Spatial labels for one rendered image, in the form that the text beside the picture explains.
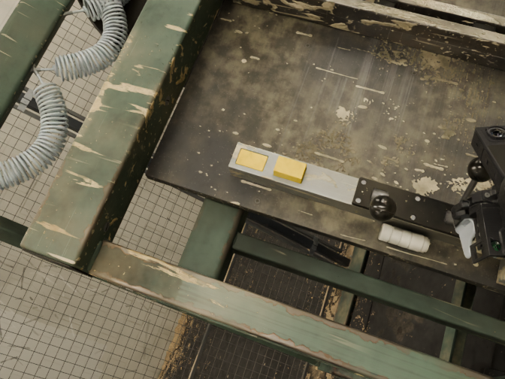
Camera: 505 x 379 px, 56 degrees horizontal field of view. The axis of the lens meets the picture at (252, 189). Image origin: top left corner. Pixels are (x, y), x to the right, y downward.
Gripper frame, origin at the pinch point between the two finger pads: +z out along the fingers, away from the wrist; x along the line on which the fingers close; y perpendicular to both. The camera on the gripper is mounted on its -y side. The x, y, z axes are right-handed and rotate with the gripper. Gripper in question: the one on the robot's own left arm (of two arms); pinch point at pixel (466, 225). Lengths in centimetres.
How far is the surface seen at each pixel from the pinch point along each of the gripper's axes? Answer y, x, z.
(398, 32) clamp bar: -40.8, -3.2, 8.6
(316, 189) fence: -9.2, -20.5, 8.1
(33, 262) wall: -77, -269, 389
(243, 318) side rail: 12.0, -33.0, 7.1
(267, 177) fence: -11.5, -28.8, 8.1
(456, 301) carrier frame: -7, 53, 157
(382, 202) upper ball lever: -2.6, -12.5, -3.8
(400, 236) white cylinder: -1.0, -7.2, 9.2
